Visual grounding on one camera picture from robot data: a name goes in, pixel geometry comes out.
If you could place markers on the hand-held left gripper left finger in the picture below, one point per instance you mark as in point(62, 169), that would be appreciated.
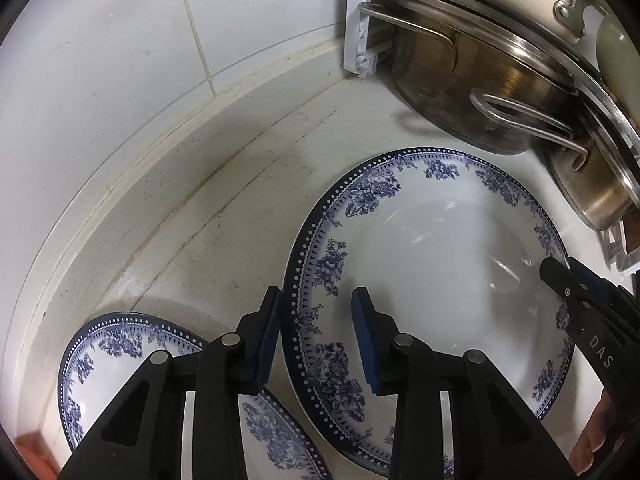
point(266, 340)

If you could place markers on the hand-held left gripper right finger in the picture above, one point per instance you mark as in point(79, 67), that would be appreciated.
point(367, 345)

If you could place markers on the blue floral white plate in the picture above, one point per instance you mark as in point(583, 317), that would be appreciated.
point(440, 270)
point(115, 380)

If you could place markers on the person's right hand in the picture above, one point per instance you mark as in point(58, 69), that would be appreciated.
point(595, 440)

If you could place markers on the small stainless steel pot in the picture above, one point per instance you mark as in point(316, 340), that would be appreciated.
point(595, 195)

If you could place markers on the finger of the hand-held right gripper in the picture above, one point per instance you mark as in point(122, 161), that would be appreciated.
point(595, 275)
point(562, 282)

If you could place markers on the white pot rack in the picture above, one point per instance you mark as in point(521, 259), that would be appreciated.
point(357, 35)

